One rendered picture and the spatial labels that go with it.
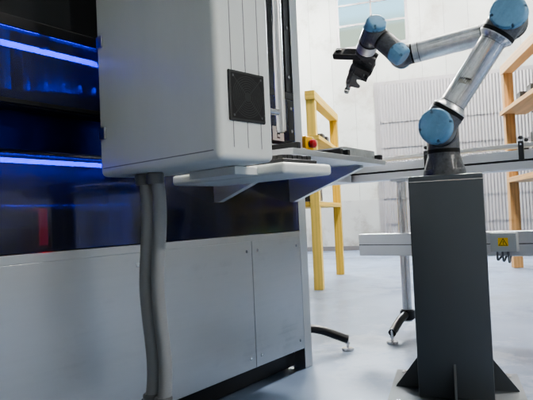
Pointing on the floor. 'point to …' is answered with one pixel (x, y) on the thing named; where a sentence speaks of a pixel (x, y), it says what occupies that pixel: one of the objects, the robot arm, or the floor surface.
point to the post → (302, 358)
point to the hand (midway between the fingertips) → (347, 82)
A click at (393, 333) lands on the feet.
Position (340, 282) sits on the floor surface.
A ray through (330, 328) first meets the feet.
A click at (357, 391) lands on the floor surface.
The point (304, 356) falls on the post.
